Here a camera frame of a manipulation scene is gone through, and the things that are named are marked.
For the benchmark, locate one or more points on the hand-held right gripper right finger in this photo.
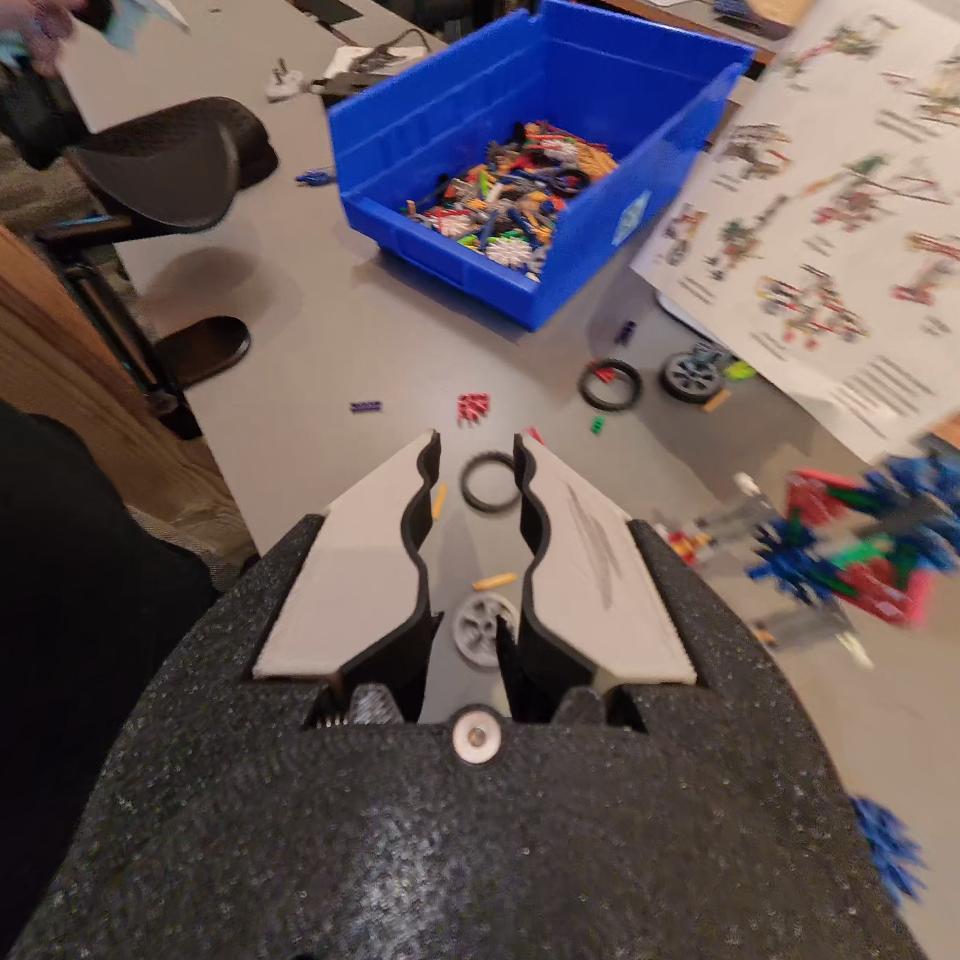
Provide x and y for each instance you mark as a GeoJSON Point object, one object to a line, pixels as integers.
{"type": "Point", "coordinates": [600, 585]}

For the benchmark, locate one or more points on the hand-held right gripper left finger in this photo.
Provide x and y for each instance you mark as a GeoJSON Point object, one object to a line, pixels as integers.
{"type": "Point", "coordinates": [337, 585]}

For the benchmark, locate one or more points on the colourful construction toy model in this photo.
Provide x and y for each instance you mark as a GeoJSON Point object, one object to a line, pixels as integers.
{"type": "Point", "coordinates": [862, 570]}

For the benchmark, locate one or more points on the blue snowflake connector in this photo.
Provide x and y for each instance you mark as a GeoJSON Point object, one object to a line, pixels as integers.
{"type": "Point", "coordinates": [885, 847]}

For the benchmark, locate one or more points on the pile of colourful construction pieces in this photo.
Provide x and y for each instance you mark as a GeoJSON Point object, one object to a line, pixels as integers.
{"type": "Point", "coordinates": [510, 202]}

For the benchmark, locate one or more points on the blue plastic bin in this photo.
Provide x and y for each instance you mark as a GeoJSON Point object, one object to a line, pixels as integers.
{"type": "Point", "coordinates": [420, 135]}

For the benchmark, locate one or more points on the orange short rod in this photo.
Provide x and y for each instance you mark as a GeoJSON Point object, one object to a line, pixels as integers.
{"type": "Point", "coordinates": [495, 581]}
{"type": "Point", "coordinates": [716, 401]}
{"type": "Point", "coordinates": [439, 501]}

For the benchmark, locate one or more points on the grey pulley wheel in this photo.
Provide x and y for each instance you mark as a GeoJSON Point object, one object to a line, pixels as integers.
{"type": "Point", "coordinates": [476, 630]}

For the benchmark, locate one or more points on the black rubber tyre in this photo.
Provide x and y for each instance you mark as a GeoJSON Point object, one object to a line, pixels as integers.
{"type": "Point", "coordinates": [584, 386]}
{"type": "Point", "coordinates": [487, 511]}

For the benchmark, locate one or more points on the purple small connector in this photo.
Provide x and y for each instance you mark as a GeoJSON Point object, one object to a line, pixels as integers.
{"type": "Point", "coordinates": [365, 406]}
{"type": "Point", "coordinates": [625, 333]}

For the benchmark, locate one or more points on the small red connector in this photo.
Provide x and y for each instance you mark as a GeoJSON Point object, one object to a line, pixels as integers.
{"type": "Point", "coordinates": [602, 373]}

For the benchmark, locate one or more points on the grey wheel with black tyre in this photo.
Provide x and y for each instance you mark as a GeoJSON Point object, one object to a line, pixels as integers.
{"type": "Point", "coordinates": [690, 377]}

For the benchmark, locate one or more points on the grey connector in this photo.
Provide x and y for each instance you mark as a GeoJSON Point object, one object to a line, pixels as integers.
{"type": "Point", "coordinates": [705, 352]}

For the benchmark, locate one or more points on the lime green piece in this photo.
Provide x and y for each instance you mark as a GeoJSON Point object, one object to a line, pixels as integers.
{"type": "Point", "coordinates": [739, 370]}

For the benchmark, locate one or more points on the wooden cabinet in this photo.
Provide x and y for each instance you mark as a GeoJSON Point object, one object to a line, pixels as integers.
{"type": "Point", "coordinates": [67, 375]}

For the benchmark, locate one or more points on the blue small piece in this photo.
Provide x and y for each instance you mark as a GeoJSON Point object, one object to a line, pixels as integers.
{"type": "Point", "coordinates": [315, 178]}

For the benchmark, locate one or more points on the black office chair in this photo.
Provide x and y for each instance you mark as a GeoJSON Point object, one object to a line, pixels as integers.
{"type": "Point", "coordinates": [172, 157]}

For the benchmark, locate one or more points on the printed instruction sheet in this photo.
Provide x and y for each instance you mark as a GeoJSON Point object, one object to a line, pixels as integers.
{"type": "Point", "coordinates": [825, 150]}

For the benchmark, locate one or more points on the white small device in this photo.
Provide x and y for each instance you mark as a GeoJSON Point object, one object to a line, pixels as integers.
{"type": "Point", "coordinates": [285, 82]}

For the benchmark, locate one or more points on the white paper sheet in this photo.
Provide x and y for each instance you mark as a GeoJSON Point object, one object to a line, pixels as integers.
{"type": "Point", "coordinates": [352, 58]}

